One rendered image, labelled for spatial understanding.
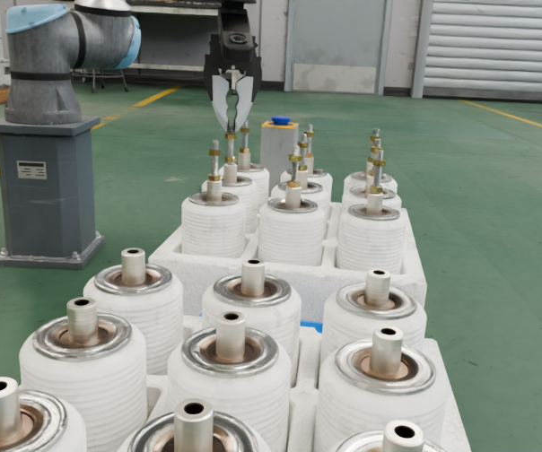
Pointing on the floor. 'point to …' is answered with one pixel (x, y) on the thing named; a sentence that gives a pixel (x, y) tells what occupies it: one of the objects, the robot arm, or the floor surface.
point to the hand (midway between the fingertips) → (231, 124)
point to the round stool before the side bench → (99, 77)
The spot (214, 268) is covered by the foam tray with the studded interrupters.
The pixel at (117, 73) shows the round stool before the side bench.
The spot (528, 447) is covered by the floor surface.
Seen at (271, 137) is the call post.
